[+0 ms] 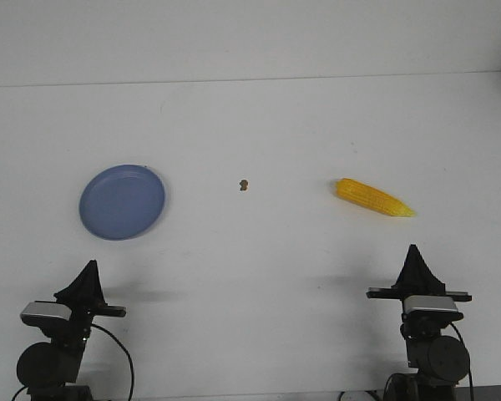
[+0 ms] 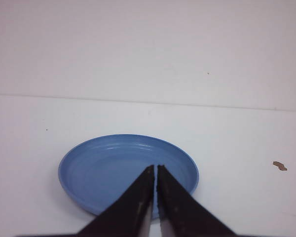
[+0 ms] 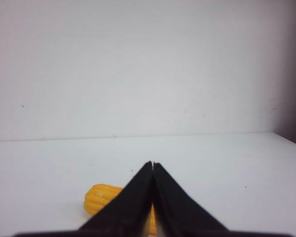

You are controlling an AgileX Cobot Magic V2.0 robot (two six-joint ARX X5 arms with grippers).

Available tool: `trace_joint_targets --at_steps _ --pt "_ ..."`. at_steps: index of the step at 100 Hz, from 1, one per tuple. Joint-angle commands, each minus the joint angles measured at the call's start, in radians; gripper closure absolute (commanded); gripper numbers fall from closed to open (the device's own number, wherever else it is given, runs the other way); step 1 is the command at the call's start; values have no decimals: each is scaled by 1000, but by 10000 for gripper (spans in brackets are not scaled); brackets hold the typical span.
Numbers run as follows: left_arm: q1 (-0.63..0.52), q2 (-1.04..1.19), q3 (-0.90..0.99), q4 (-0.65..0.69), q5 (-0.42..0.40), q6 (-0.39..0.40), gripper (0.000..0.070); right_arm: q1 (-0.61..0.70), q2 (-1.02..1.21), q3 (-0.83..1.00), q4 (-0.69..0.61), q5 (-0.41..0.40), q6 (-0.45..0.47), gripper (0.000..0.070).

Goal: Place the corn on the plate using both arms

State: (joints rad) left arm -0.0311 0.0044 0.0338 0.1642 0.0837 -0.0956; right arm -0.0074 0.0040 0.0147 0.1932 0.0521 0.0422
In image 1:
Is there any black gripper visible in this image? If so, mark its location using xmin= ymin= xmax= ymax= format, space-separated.
xmin=53 ymin=260 xmax=126 ymax=334
xmin=366 ymin=244 xmax=472 ymax=301

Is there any blue round plate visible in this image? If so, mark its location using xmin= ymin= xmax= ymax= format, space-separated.
xmin=78 ymin=165 xmax=166 ymax=241

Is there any yellow corn cob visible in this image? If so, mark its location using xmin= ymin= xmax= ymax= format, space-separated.
xmin=335 ymin=178 xmax=416 ymax=217

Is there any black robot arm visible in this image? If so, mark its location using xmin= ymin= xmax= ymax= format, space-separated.
xmin=16 ymin=260 xmax=135 ymax=400
xmin=366 ymin=244 xmax=473 ymax=400

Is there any white object at table edge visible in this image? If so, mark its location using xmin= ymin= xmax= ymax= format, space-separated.
xmin=337 ymin=390 xmax=381 ymax=401

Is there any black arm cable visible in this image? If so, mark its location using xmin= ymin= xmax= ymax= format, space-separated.
xmin=89 ymin=323 xmax=135 ymax=401
xmin=450 ymin=321 xmax=476 ymax=389

